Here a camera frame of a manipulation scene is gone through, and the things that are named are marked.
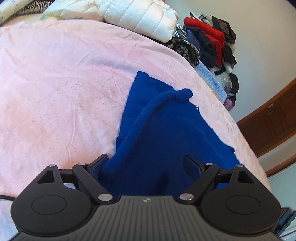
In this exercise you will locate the leopard print garment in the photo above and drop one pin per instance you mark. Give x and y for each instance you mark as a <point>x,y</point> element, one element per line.
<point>185,49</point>

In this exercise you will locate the white puffer jacket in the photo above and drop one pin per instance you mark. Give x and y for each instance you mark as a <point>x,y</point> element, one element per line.
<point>154,19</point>

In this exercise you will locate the light blue quilted blanket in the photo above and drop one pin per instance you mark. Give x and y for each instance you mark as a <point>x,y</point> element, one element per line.
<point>211,81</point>

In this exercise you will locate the brown wooden door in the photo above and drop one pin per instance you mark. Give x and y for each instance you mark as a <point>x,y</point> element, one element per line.
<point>270,131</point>

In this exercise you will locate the white script-print quilt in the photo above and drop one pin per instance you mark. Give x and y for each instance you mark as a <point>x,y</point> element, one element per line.
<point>10,7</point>

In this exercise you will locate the red jacket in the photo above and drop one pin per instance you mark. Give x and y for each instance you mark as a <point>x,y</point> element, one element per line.
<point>215,36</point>

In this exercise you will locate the purple plastic bag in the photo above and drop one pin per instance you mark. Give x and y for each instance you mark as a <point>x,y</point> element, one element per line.
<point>229,104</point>

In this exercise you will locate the blue knit sweater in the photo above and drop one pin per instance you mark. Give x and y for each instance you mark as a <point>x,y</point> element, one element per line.
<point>159,127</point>

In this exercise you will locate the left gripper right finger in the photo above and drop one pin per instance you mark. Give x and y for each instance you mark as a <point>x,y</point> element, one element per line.
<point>203,176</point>

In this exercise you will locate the black mesh garment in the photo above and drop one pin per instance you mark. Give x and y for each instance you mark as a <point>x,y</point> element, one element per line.
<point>224,27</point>

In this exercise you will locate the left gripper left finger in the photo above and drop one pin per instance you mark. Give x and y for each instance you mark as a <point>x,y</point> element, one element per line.
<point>87,178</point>

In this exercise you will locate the pink bed sheet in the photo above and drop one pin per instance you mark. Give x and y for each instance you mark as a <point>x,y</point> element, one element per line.
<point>64,85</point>

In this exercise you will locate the dark navy jacket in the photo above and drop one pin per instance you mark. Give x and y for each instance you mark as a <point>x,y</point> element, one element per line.
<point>207,51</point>

